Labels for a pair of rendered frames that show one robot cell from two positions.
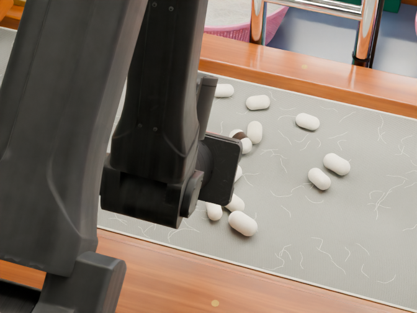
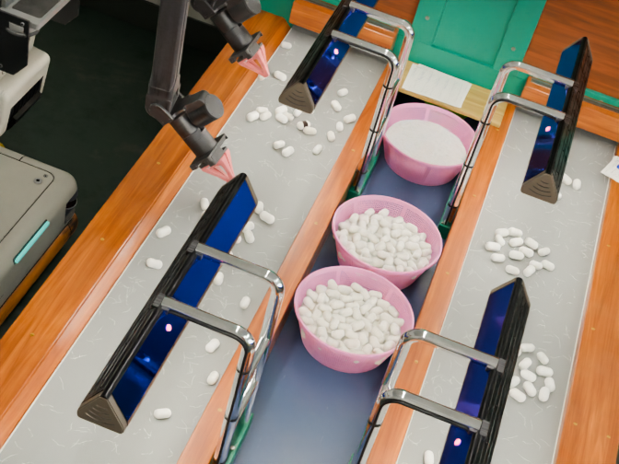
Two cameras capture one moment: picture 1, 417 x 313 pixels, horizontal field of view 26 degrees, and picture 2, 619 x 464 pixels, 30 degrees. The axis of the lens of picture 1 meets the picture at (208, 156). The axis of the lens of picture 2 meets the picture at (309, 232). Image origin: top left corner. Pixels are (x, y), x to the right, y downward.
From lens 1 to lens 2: 264 cm
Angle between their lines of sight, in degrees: 54
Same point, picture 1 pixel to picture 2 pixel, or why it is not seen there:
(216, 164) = (241, 50)
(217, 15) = (403, 141)
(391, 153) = (297, 175)
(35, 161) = not seen: outside the picture
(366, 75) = (347, 169)
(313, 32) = (413, 196)
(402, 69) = not seen: hidden behind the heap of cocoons
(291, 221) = (255, 134)
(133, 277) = (223, 77)
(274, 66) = (353, 140)
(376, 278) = not seen: hidden behind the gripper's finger
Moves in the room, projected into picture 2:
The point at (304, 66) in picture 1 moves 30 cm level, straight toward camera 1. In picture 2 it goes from (353, 150) to (238, 121)
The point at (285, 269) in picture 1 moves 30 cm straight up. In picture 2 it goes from (228, 127) to (249, 28)
